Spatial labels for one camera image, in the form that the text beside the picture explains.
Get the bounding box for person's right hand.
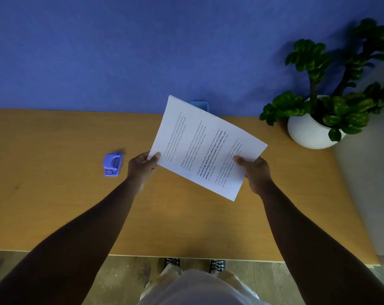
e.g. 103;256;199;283
233;155;272;197

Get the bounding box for person's left hand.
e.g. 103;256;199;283
127;151;161;194

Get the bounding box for purple hole punch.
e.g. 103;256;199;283
103;151;124;177

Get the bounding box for white printed paper sheet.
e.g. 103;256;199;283
147;95;268;202

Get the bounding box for person's left forearm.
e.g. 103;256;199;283
0;179;142;305

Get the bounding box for person's right forearm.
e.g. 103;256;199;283
258;182;384;305

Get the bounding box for person's right patterned shoe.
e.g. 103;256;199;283
209;259;227;273

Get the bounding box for white round plant pot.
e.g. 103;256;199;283
287;95;346;150

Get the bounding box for blue and white bin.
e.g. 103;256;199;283
189;100;210;113

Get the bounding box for cream trousers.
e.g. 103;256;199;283
147;263;259;299

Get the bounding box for green leafy plant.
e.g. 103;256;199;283
259;18;384;143

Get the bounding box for white shirt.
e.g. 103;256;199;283
139;269;270;305

